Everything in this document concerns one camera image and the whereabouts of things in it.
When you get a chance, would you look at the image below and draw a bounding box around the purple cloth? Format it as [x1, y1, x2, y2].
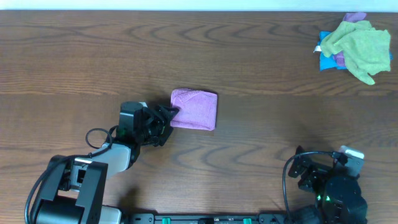
[333, 12, 367, 67]
[170, 88, 218, 131]

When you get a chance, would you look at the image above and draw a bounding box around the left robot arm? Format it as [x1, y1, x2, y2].
[24, 101, 179, 224]

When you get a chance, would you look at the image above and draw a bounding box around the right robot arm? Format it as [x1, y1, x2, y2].
[282, 146, 368, 224]

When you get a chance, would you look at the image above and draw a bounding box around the blue cloth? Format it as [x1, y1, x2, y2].
[318, 31, 346, 71]

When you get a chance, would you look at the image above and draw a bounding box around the green cloth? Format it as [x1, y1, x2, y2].
[320, 21, 391, 85]

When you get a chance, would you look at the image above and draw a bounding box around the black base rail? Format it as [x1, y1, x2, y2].
[121, 213, 287, 224]

